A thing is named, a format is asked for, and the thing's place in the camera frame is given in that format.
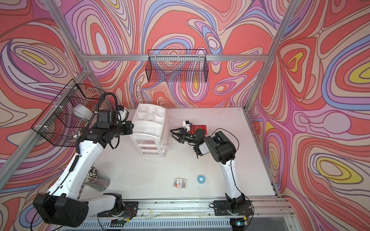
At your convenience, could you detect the white plastic drawer organizer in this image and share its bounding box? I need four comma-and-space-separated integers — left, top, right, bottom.
131, 104, 169, 157

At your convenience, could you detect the metal cup with pens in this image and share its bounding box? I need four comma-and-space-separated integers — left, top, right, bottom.
83, 166, 110, 192

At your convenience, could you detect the black wire basket back wall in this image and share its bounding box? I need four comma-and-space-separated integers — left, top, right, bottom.
145, 49, 209, 83

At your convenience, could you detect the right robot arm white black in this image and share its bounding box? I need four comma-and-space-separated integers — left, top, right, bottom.
170, 128, 246, 213

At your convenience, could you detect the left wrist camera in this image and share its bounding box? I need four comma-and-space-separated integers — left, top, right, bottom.
96, 107, 129, 126

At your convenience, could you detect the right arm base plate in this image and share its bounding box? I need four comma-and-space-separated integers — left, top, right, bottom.
210, 200, 254, 217

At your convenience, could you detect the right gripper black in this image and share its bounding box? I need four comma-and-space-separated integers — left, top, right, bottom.
171, 127, 199, 144

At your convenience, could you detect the white tape roll in basket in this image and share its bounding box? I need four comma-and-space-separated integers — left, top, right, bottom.
72, 104, 93, 120

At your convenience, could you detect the blue tape roll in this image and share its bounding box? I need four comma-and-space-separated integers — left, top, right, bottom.
197, 174, 206, 185

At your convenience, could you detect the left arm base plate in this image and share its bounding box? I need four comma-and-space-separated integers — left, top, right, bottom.
97, 201, 139, 218

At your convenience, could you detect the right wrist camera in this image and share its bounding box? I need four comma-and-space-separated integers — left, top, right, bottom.
182, 120, 193, 132

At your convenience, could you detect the black wire basket left wall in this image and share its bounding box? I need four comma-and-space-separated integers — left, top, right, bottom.
31, 80, 105, 147

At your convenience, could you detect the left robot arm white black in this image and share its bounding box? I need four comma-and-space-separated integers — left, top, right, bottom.
33, 121, 134, 227

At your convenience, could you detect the red postcard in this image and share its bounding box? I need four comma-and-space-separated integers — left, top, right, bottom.
191, 125, 207, 133

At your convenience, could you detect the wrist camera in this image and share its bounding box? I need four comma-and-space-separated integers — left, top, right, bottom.
96, 107, 129, 126
182, 120, 193, 132

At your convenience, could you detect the black wire basket wall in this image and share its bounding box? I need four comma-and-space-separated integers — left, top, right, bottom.
145, 49, 209, 83
31, 80, 105, 147

